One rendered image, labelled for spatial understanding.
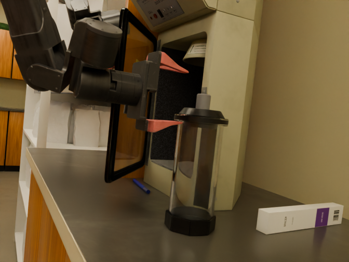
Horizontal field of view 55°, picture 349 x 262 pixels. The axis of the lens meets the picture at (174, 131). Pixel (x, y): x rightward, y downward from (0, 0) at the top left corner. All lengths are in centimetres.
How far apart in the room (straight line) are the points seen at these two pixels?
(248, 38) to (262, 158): 53
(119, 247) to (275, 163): 76
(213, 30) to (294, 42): 47
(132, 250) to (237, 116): 42
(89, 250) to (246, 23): 61
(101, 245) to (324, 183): 71
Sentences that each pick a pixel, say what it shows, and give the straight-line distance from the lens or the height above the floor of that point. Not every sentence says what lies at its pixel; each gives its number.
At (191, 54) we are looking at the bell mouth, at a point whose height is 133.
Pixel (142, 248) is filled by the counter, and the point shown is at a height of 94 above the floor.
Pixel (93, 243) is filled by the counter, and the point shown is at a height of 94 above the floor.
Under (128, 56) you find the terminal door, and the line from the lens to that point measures 82.
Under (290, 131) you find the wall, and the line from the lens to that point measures 117.
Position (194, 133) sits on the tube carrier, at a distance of 63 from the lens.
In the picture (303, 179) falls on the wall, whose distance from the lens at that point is 113.
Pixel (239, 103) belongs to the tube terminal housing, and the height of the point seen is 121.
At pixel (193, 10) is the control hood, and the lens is 85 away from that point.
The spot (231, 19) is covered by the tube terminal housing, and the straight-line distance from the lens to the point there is 84.
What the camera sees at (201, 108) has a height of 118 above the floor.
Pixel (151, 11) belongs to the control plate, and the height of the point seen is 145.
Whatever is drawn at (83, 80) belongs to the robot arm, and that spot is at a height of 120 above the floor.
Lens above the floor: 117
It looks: 3 degrees down
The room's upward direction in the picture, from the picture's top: 6 degrees clockwise
